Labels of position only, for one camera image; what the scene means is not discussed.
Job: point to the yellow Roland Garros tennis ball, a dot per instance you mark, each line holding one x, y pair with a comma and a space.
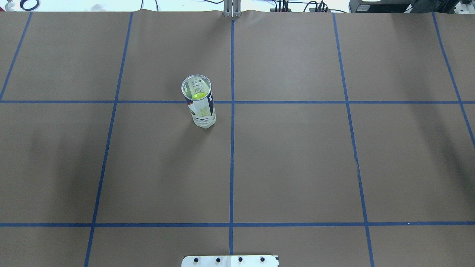
199, 96

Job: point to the white blue tennis ball can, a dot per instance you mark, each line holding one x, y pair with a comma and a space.
202, 111

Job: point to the black box with label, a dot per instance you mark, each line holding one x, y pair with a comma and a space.
379, 6

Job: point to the blue tape roll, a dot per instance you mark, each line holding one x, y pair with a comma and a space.
29, 5

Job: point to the aluminium frame post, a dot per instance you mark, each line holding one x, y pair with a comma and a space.
232, 8

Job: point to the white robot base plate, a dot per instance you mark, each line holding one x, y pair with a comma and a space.
231, 261

